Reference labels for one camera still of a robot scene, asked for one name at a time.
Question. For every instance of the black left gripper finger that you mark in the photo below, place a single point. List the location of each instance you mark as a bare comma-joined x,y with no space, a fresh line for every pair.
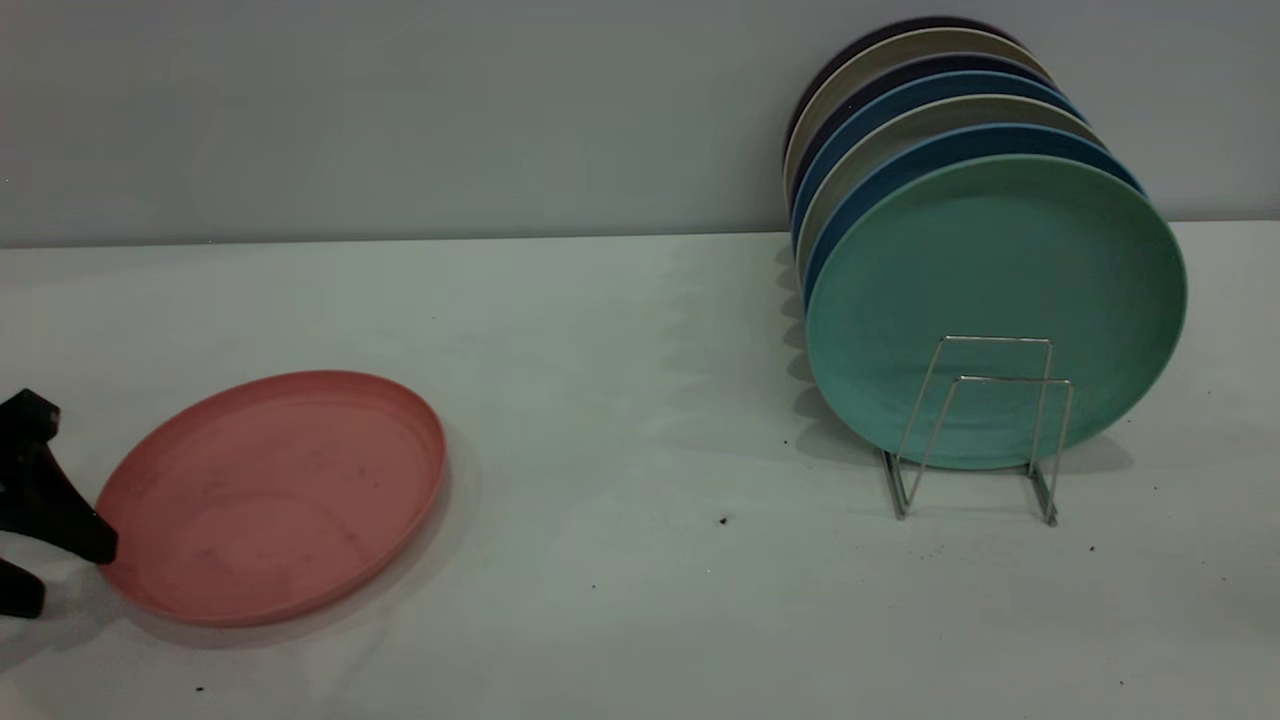
45,500
20,598

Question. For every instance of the pink round plate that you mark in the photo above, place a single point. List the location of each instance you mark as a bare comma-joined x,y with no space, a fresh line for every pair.
280,500

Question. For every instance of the dark purple plate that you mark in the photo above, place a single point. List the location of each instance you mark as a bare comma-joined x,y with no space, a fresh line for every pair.
870,38

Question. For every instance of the dark navy plate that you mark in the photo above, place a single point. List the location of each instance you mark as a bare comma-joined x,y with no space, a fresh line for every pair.
900,72

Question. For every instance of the blue plate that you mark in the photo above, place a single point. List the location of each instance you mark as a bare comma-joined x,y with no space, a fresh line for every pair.
960,140
940,86

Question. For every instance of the green plate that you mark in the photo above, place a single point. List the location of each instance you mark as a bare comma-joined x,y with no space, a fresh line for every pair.
1000,260

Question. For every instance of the beige plate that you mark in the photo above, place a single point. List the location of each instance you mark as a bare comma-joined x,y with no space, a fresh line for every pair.
940,42
950,110

